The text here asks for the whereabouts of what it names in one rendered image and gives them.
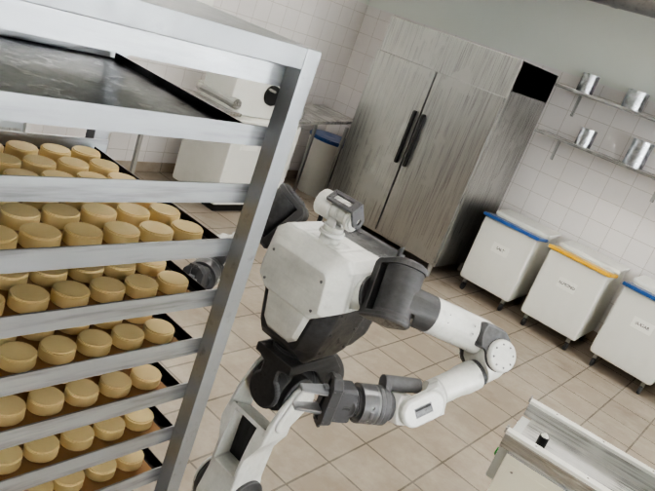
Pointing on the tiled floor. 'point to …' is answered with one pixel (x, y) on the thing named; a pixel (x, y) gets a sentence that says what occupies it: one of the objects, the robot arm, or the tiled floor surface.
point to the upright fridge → (438, 138)
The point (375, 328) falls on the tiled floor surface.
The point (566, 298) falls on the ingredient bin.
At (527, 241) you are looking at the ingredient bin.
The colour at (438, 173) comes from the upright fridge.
